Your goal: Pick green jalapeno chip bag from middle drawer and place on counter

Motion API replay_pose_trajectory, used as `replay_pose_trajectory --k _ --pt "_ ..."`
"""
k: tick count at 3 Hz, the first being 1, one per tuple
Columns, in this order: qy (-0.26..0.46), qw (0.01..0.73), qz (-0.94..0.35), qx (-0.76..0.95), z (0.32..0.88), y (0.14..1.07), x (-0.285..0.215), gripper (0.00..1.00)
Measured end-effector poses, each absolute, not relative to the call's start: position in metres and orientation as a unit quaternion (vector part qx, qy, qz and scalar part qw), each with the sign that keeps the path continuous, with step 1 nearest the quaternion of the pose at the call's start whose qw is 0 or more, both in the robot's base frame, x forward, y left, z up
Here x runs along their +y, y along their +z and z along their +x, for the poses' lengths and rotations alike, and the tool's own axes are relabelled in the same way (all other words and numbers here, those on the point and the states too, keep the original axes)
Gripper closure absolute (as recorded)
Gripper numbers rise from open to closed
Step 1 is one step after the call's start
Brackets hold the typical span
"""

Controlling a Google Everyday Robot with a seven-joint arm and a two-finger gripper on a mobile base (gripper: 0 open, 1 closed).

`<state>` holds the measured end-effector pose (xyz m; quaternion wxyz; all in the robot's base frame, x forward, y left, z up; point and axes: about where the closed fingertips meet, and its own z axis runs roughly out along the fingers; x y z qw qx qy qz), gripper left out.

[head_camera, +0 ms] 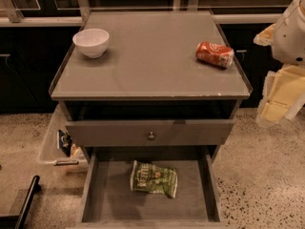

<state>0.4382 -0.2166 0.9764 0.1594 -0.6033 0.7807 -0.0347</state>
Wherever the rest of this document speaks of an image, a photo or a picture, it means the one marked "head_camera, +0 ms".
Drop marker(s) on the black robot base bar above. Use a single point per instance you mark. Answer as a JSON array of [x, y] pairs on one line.
[[17, 221]]

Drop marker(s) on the closed grey top drawer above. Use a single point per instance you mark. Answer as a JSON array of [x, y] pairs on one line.
[[112, 133]]

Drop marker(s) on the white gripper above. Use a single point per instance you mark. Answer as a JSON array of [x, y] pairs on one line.
[[292, 37]]

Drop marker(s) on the round metal drawer knob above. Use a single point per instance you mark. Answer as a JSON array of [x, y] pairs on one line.
[[151, 136]]

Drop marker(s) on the tan snack bag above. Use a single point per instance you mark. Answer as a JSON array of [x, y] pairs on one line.
[[76, 152]]

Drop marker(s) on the green jalapeno chip bag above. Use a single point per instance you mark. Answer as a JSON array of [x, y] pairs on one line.
[[149, 178]]

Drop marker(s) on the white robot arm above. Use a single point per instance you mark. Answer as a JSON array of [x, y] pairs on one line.
[[283, 91]]

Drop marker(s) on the red soda can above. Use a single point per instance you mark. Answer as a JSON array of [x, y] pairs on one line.
[[214, 54]]

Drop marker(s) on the open grey middle drawer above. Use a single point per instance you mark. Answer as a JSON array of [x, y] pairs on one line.
[[109, 203]]

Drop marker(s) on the white ceramic bowl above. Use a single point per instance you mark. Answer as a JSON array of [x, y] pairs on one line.
[[92, 42]]

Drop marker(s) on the clear plastic storage bin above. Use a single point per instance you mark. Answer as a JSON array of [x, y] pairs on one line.
[[50, 152]]

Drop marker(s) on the dark blue snack bag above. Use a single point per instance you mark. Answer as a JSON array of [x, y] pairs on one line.
[[64, 142]]

